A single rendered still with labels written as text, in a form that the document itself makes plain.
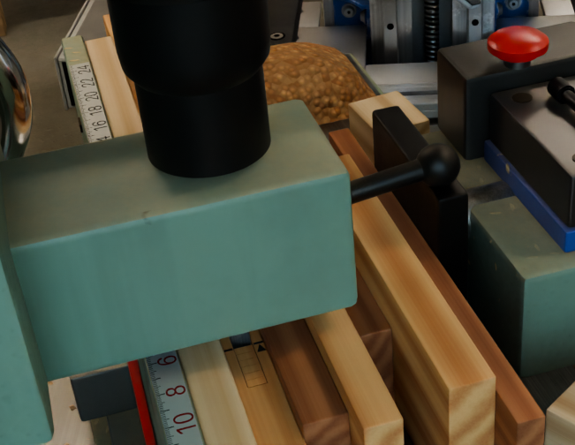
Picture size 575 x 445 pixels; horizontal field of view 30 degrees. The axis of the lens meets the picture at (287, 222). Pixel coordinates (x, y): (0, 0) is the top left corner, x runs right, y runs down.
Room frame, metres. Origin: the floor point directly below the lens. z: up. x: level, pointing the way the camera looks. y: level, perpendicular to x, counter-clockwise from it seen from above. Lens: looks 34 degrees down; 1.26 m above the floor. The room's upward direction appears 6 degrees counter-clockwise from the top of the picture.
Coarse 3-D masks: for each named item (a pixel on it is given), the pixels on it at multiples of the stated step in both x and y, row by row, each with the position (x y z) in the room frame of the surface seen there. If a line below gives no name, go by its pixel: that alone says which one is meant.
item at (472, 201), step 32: (384, 128) 0.47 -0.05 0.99; (416, 128) 0.46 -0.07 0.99; (384, 160) 0.47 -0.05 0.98; (416, 192) 0.42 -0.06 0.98; (448, 192) 0.40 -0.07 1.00; (480, 192) 0.45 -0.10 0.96; (512, 192) 0.45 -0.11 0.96; (416, 224) 0.42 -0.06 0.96; (448, 224) 0.40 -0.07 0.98; (448, 256) 0.40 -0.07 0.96
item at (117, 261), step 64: (320, 128) 0.40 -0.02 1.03; (64, 192) 0.37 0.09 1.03; (128, 192) 0.37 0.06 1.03; (192, 192) 0.36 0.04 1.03; (256, 192) 0.36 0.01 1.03; (320, 192) 0.36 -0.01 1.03; (64, 256) 0.34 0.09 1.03; (128, 256) 0.35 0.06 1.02; (192, 256) 0.35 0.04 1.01; (256, 256) 0.36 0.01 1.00; (320, 256) 0.36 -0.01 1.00; (64, 320) 0.34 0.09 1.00; (128, 320) 0.35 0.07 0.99; (192, 320) 0.35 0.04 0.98; (256, 320) 0.36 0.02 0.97
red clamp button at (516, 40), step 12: (492, 36) 0.49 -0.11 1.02; (504, 36) 0.49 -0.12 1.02; (516, 36) 0.49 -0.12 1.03; (528, 36) 0.49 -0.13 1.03; (540, 36) 0.49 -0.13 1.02; (492, 48) 0.49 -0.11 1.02; (504, 48) 0.48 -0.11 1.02; (516, 48) 0.48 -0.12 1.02; (528, 48) 0.48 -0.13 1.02; (540, 48) 0.48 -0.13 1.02; (504, 60) 0.48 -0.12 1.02; (516, 60) 0.48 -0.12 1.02; (528, 60) 0.48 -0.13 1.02
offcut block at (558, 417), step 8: (568, 392) 0.33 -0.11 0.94; (560, 400) 0.33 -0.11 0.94; (568, 400) 0.33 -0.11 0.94; (552, 408) 0.32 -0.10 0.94; (560, 408) 0.32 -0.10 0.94; (568, 408) 0.32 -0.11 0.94; (552, 416) 0.32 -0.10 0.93; (560, 416) 0.32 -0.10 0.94; (568, 416) 0.32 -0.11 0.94; (552, 424) 0.32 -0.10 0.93; (560, 424) 0.32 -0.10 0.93; (568, 424) 0.31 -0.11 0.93; (552, 432) 0.32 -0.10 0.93; (560, 432) 0.32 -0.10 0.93; (568, 432) 0.31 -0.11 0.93; (544, 440) 0.32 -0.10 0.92; (552, 440) 0.32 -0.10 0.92; (560, 440) 0.32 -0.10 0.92; (568, 440) 0.31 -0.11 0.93
